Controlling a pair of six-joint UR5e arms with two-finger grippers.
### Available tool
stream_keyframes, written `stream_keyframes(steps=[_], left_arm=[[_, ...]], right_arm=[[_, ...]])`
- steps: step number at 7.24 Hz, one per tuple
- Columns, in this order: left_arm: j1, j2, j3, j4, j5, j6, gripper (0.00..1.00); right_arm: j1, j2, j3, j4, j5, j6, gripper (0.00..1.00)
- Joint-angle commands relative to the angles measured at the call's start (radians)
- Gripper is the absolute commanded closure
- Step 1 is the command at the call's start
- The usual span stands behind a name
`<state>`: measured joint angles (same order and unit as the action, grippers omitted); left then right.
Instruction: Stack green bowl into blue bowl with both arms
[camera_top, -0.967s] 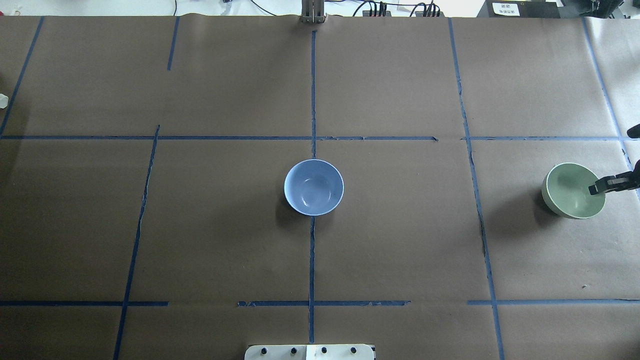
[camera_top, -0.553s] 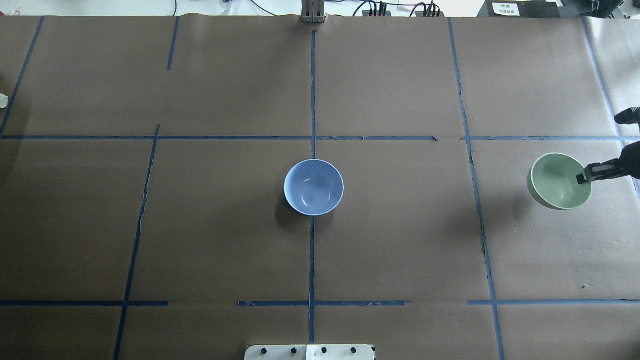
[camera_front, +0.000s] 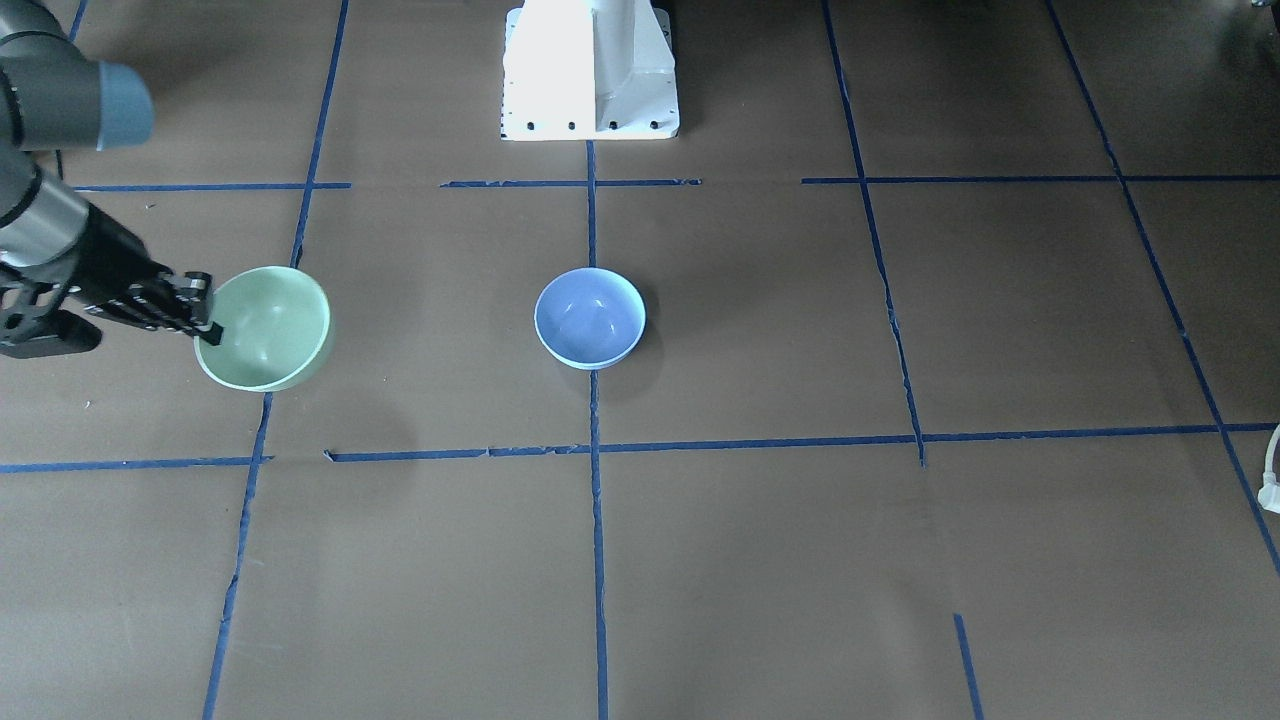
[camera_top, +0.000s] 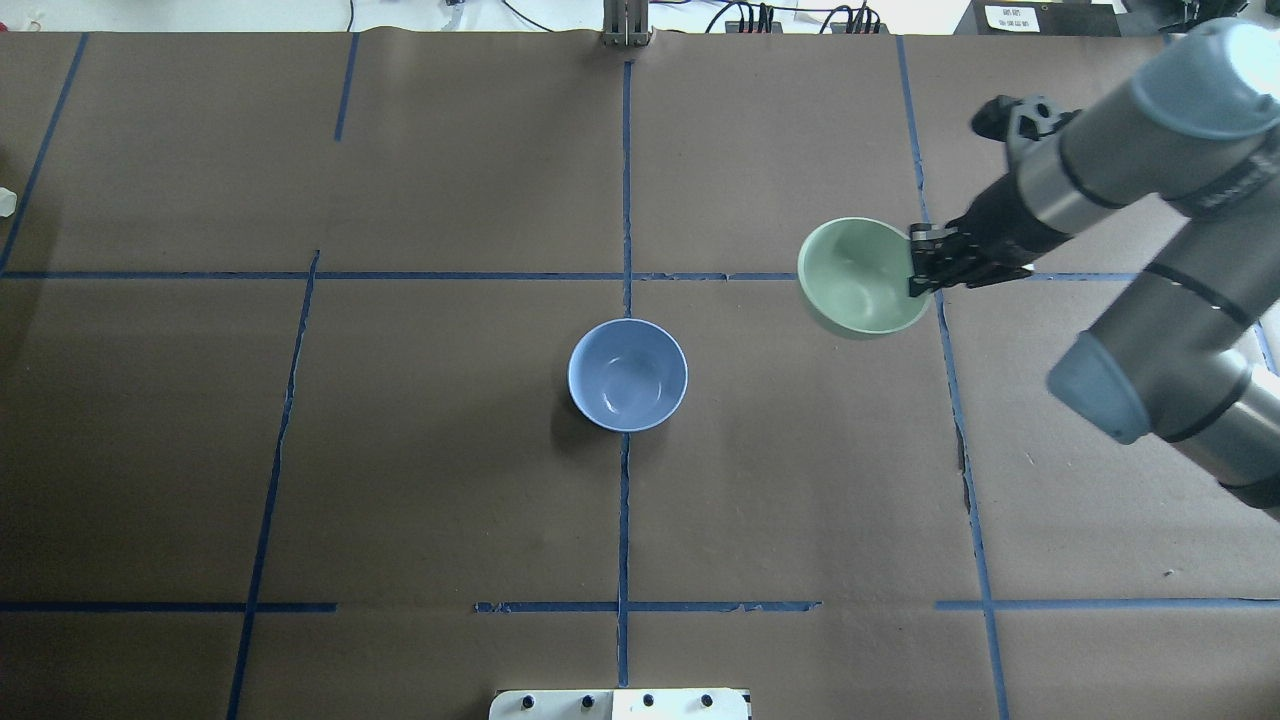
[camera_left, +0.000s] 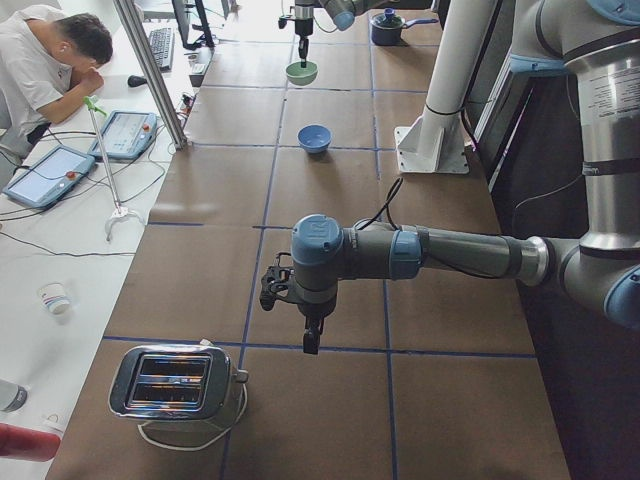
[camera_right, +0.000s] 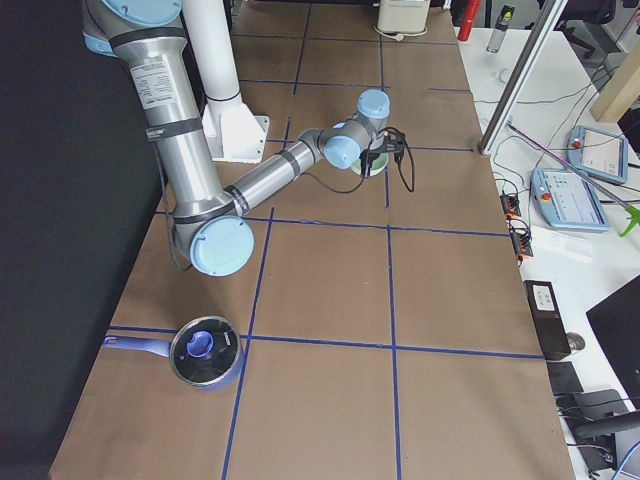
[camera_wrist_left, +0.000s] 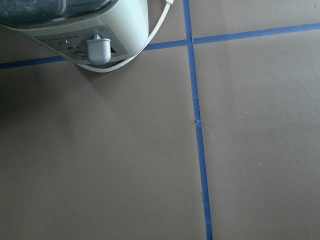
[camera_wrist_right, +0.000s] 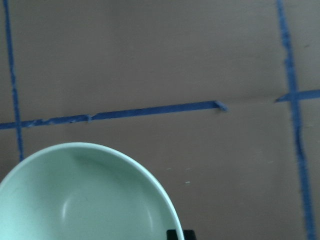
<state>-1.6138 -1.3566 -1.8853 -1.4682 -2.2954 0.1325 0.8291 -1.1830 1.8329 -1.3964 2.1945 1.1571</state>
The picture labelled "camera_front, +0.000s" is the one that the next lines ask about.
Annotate blue bowl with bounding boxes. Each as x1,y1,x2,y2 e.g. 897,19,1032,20
532,266,648,372

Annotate white camera pole with base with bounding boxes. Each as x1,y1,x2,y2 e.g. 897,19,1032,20
500,1,681,142

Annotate white toaster cord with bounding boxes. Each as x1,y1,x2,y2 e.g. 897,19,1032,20
1258,424,1280,515

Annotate green bowl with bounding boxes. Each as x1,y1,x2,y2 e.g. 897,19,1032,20
193,266,337,393

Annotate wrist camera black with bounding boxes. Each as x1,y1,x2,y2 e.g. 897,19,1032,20
1,278,102,360

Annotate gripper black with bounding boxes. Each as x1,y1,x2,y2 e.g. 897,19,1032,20
67,215,224,347

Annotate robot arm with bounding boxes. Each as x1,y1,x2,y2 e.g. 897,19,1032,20
1,1,223,359

